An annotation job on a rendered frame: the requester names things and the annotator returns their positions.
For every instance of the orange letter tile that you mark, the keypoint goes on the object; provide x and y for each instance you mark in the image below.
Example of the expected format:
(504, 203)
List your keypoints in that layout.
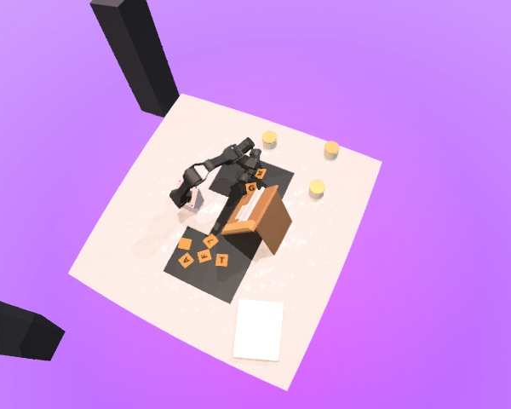
(185, 243)
(221, 260)
(260, 173)
(251, 187)
(186, 260)
(210, 241)
(204, 256)

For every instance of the white cylindrical container with orange lid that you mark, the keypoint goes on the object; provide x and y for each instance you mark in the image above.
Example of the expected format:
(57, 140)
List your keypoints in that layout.
(316, 189)
(269, 140)
(331, 149)

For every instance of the white paper ticket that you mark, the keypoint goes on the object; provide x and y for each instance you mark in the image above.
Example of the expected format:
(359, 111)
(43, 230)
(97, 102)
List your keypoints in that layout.
(241, 212)

